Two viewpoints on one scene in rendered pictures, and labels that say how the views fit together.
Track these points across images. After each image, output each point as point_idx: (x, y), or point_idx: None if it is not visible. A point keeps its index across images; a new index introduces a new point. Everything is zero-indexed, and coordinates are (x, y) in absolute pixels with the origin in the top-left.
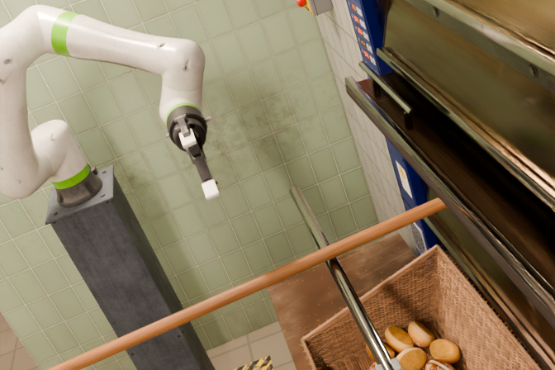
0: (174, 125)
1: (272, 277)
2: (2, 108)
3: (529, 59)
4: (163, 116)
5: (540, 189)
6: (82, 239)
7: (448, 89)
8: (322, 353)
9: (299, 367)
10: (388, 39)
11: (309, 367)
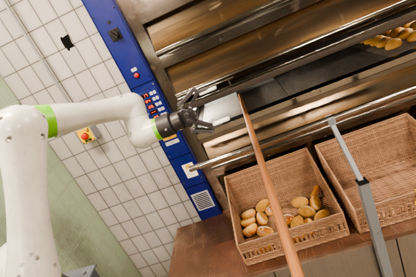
0: (168, 119)
1: (260, 151)
2: (39, 172)
3: None
4: (146, 132)
5: (305, 41)
6: None
7: (234, 66)
8: (234, 263)
9: (238, 275)
10: (178, 88)
11: (240, 269)
